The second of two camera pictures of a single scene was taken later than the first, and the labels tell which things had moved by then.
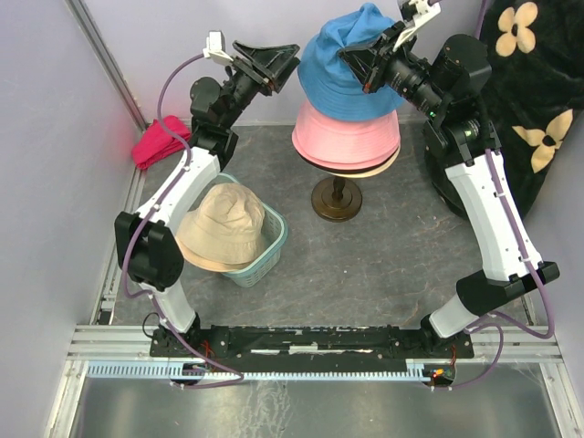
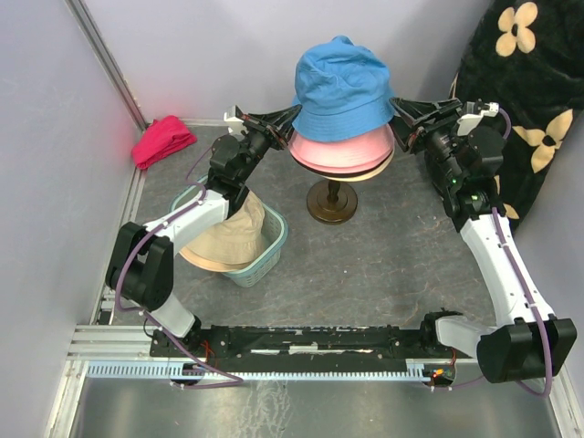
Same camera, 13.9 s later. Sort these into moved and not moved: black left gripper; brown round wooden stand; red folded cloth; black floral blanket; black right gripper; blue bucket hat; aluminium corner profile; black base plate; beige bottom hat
Moved: black right gripper; blue bucket hat; black left gripper
Not moved: black base plate; brown round wooden stand; aluminium corner profile; black floral blanket; red folded cloth; beige bottom hat
